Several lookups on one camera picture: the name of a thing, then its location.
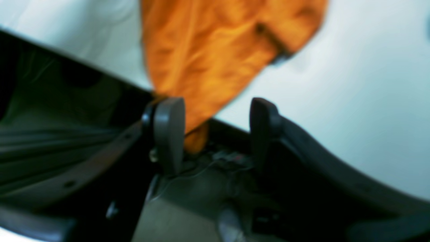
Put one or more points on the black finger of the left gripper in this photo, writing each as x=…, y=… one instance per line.
x=163, y=127
x=297, y=168

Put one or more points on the orange t-shirt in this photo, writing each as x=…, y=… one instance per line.
x=209, y=51

